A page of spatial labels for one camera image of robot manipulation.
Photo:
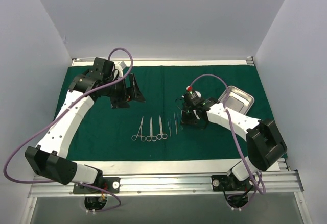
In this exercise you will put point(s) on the steel surgical scissors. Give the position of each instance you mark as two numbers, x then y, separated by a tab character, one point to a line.
151	136

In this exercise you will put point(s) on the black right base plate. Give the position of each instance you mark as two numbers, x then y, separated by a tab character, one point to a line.
222	183

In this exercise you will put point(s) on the aluminium front rail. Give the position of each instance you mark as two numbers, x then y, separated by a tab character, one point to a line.
185	184

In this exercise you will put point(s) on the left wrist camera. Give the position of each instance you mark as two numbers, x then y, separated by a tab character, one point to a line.
119	68

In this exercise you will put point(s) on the steel instrument tray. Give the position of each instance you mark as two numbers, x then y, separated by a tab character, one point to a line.
237	99

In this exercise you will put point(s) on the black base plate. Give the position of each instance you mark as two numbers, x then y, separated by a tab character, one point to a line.
222	183
111	184

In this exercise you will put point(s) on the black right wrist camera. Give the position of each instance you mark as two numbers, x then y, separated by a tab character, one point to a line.
192	97

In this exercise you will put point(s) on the steel forceps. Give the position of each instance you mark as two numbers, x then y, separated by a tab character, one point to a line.
139	133
161	135

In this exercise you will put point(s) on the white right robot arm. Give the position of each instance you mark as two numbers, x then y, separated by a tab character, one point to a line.
243	130

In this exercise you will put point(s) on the green surgical cloth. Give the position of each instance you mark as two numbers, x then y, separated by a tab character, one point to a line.
105	133

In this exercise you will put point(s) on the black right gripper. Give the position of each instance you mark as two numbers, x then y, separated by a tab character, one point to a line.
190	115

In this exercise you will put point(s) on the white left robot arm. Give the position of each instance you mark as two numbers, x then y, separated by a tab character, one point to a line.
49	157

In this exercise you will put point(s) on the steel tweezers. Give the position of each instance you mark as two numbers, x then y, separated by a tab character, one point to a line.
169	122
176	122

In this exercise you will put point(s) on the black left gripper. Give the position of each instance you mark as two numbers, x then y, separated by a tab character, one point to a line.
127	91

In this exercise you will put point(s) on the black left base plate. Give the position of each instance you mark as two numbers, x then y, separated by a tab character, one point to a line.
111	184

